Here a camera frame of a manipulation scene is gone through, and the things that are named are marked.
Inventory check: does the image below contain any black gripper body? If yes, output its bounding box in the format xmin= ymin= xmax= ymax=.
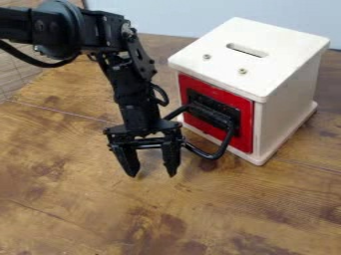
xmin=104 ymin=105 xmax=183 ymax=153

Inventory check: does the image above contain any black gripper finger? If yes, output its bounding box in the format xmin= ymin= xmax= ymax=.
xmin=109 ymin=143 xmax=140 ymax=177
xmin=161 ymin=133 xmax=181 ymax=177

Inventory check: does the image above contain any black drawer handle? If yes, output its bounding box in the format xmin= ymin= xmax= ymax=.
xmin=161 ymin=89 xmax=241 ymax=161

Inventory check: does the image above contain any red drawer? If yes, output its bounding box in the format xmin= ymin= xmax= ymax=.
xmin=177 ymin=74 xmax=253 ymax=153

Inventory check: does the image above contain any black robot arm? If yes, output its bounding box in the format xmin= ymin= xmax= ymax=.
xmin=0 ymin=0 xmax=181 ymax=176

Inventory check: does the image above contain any white wooden drawer box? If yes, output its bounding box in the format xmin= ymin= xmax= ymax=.
xmin=168 ymin=17 xmax=330 ymax=165

